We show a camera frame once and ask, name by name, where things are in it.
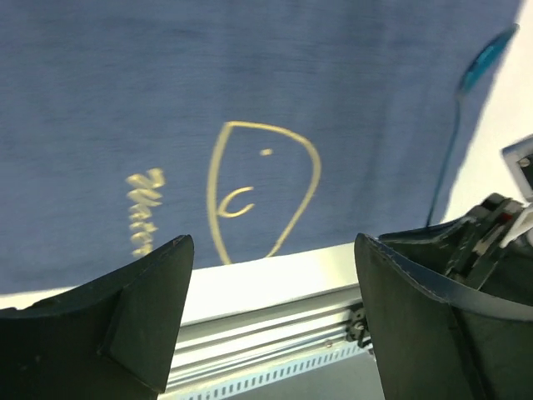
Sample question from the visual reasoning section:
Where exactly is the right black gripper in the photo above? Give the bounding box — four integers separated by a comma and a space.
379, 137, 532, 290

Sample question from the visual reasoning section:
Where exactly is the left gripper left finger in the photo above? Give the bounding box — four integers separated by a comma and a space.
1, 235, 194, 399

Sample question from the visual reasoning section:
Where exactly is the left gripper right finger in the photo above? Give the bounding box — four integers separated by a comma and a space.
354, 234, 532, 399

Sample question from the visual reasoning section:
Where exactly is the blue metal spoon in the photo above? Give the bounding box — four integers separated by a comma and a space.
425, 22, 521, 228

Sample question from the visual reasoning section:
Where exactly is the blue cloth placemat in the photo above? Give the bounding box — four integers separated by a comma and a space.
1, 1, 521, 293

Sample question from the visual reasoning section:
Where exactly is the aluminium mounting rail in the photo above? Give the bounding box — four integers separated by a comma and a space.
167, 285, 362, 391

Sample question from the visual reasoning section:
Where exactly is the perforated cable duct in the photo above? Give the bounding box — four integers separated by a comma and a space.
160, 342, 368, 400

